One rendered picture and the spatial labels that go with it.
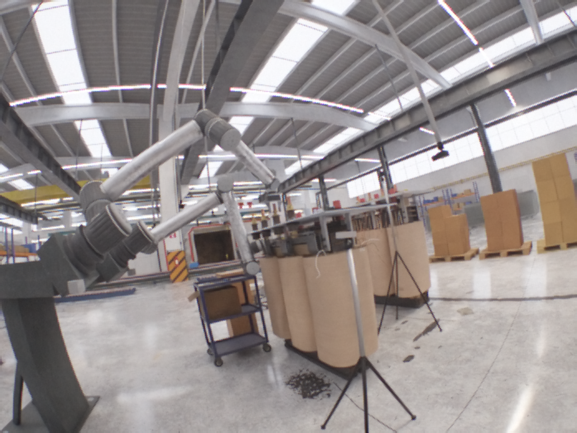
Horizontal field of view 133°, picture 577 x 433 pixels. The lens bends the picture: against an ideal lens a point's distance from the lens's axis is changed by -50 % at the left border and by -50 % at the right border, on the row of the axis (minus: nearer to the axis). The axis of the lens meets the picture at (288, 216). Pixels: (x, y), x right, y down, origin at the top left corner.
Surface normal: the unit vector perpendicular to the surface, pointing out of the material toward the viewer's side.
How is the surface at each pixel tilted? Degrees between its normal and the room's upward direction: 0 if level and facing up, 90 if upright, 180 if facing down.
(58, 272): 90
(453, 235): 90
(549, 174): 90
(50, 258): 90
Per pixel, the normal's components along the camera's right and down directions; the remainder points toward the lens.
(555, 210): -0.83, 0.09
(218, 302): 0.48, -0.16
